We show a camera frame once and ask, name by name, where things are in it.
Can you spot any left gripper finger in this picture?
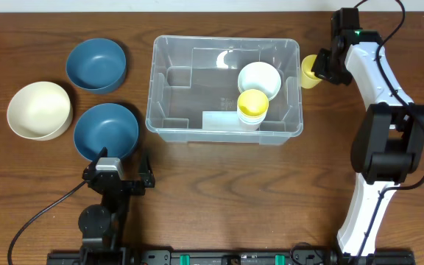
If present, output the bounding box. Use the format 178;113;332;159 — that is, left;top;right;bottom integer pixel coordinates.
138;152;153;181
83;147;107;177

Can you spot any yellow cup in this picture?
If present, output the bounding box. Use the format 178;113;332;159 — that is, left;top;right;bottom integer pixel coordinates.
300;54;322;89
237;89;269;118

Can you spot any blue bowl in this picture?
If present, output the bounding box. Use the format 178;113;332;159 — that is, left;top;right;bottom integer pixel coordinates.
74;103;140;160
66;38;127;94

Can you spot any white small bowl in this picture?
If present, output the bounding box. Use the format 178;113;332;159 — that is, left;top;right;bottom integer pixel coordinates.
237;62;282;101

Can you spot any cream large bowl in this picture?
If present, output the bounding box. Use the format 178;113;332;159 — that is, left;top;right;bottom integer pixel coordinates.
7;81;74;141

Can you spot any white cup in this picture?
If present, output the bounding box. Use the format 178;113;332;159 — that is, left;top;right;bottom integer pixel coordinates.
238;113;266;125

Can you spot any pink cup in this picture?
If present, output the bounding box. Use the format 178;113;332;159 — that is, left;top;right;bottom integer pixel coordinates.
238;120;261;131

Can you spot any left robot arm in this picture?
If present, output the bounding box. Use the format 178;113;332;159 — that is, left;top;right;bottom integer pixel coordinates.
78;147;155;265

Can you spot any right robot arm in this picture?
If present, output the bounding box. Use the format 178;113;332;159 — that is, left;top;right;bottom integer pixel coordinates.
311;7;424;264

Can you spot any clear plastic storage bin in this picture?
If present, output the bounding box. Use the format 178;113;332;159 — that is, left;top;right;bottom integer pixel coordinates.
146;35;303;145

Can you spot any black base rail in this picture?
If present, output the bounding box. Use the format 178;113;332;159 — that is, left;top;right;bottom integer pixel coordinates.
46;247;416;265

